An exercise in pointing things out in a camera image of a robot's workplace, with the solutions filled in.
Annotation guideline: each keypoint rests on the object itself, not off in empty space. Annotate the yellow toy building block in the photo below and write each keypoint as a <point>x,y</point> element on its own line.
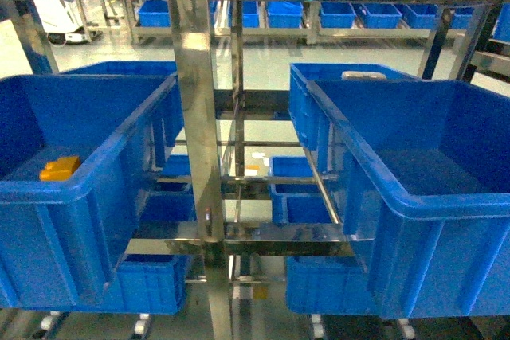
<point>60,170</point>

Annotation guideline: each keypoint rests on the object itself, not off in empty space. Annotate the lower blue bin right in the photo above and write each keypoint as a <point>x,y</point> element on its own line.
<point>327,285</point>

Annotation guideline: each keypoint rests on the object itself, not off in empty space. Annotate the large blue bin right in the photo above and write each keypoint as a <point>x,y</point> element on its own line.
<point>422,187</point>

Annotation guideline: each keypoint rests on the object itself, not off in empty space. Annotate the large blue bin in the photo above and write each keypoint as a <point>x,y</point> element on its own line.
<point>61,242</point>
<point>422,187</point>

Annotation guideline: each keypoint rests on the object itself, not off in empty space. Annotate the lower blue bin left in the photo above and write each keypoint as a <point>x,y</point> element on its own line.
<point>146,284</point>

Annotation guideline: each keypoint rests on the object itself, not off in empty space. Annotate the stainless steel rack upright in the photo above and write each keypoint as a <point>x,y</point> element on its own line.
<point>191,33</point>

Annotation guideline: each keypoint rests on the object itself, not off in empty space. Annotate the large blue bin left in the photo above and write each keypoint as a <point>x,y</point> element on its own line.
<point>61,242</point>

